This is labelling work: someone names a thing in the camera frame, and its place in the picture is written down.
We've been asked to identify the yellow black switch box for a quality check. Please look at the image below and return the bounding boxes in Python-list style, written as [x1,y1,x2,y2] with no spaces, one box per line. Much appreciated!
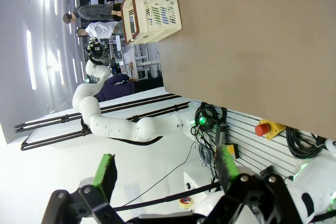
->
[225,144,239,161]

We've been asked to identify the grey cable bundle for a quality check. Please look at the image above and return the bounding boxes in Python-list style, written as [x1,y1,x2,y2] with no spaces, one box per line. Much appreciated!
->
[196,140,213,167]

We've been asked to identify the person in grey dress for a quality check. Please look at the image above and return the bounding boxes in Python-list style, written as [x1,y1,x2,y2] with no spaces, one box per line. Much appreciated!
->
[62,3,123,24]

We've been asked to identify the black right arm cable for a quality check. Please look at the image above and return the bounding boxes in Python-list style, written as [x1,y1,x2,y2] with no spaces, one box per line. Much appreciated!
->
[112,182,221,211]

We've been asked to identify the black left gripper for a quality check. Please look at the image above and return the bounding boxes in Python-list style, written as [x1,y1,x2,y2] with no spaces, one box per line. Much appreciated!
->
[88,39,106,59]

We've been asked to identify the thin black floor cable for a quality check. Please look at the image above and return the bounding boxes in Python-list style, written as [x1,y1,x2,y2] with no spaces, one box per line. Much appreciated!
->
[123,142,196,206]

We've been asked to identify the red emergency stop button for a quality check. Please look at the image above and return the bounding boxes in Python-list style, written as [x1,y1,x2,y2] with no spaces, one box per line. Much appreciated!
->
[255,119,287,141]

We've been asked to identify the person in white shirt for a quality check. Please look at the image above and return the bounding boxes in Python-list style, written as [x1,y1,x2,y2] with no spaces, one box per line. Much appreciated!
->
[76,20,124,38]

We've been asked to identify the black metal floor frame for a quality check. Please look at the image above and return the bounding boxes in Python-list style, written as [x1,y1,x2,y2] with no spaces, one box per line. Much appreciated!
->
[14,93,190,152]

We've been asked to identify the blue soda can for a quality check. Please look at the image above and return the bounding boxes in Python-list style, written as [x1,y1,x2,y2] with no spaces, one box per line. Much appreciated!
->
[161,5,177,24]

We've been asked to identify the white box with knob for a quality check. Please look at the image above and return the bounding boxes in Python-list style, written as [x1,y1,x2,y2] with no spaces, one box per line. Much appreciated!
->
[183,171,211,198]

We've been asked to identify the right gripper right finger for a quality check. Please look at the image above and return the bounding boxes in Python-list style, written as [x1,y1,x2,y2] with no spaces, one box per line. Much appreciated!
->
[204,145,302,224]

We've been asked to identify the coiled black cable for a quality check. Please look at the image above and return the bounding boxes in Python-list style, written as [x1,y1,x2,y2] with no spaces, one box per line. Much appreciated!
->
[194,102,228,133]
[285,126,329,159]

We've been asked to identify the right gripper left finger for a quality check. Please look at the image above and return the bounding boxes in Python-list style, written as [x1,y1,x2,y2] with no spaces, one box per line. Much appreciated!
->
[40,153,127,224]

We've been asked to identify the ribbed aluminium base panel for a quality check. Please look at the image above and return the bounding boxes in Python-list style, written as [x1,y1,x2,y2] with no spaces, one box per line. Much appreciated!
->
[188,98,329,180]

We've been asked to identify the person in dark navy top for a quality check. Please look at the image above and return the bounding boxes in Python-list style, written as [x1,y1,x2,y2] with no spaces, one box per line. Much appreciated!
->
[93,73,136,103]

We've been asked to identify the cream basket with brown rim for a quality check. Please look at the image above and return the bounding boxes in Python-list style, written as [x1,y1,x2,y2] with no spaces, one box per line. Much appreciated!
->
[120,0,183,46]

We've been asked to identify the yellow tape roll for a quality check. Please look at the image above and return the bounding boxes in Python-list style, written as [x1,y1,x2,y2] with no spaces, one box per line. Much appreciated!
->
[179,197,195,210]

